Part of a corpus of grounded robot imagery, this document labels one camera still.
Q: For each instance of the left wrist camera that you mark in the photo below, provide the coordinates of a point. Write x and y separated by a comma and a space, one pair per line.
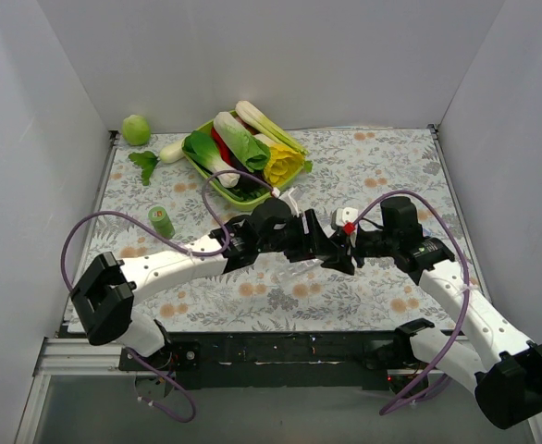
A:
291, 197

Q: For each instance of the red pepper toy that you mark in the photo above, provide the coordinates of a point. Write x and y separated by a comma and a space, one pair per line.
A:
222, 147

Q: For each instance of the floral table mat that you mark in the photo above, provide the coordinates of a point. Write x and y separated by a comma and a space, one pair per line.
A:
351, 167

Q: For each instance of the white bok choy toy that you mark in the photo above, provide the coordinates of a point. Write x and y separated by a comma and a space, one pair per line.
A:
202, 149

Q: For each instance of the white radish toy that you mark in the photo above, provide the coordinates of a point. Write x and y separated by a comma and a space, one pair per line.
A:
148, 161

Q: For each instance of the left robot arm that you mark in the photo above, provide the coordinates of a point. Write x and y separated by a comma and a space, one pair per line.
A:
106, 294

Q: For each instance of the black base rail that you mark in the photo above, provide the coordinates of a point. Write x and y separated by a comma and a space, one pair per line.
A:
235, 360

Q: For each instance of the green napa cabbage toy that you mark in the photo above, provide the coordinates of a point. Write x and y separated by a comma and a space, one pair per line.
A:
250, 152

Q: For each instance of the dark purple eggplant toy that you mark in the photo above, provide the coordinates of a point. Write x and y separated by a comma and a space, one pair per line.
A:
245, 184

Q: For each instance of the green plastic tray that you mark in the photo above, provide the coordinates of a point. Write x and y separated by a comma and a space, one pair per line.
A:
245, 201

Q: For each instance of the green round cabbage toy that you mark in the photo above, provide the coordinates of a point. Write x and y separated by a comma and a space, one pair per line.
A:
136, 130

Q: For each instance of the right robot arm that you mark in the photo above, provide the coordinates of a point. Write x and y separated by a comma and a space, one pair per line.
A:
486, 354

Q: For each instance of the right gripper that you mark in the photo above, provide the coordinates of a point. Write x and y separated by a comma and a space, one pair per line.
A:
359, 245

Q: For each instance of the green cylindrical bottle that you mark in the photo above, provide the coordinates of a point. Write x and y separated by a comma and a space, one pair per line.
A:
161, 222

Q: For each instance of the yellow cabbage toy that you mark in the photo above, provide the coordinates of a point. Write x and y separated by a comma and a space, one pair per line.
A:
283, 161

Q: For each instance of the white green leek toy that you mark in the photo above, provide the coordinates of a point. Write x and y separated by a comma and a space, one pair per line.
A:
255, 118

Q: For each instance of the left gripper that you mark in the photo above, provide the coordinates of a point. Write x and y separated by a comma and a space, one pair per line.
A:
309, 238

